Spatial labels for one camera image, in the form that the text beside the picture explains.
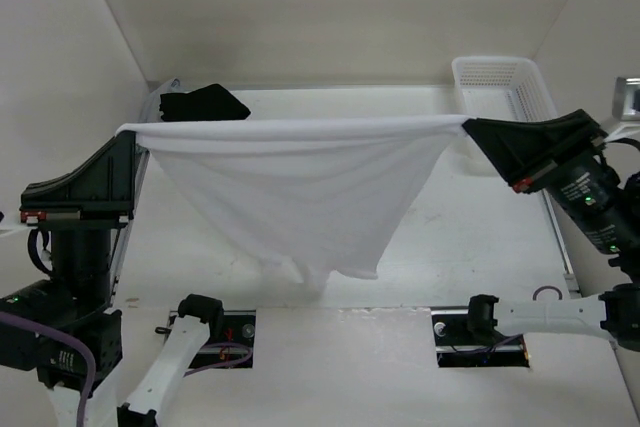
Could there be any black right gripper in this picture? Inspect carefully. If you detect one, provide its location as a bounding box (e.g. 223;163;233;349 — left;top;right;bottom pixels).
461;105;640;250

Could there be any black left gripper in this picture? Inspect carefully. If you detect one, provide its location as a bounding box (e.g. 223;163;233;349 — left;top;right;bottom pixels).
26;123;143;312

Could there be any white tank top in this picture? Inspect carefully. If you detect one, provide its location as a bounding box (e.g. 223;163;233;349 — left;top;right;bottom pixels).
126;115;464;290

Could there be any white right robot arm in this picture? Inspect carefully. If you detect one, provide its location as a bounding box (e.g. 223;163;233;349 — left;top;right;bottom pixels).
463;110;639;351

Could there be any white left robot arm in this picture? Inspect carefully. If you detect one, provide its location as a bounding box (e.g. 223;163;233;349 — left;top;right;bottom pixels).
1;131;225;426

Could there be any folded grey tank top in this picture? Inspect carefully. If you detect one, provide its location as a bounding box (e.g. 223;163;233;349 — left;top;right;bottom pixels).
139;78;184;123

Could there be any folded black tank top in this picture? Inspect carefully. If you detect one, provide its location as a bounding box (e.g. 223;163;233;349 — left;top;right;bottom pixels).
159;84;251;122

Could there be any white plastic basket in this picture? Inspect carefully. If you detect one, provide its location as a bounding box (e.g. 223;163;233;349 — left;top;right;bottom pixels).
451;56;557;122

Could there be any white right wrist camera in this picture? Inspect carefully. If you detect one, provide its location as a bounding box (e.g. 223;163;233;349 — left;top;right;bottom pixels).
601;76;640;142

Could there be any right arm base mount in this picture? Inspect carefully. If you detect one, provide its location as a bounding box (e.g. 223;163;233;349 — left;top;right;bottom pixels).
431;294;530;368

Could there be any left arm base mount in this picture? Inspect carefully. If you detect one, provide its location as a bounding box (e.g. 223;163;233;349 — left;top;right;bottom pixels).
188;311;256;371

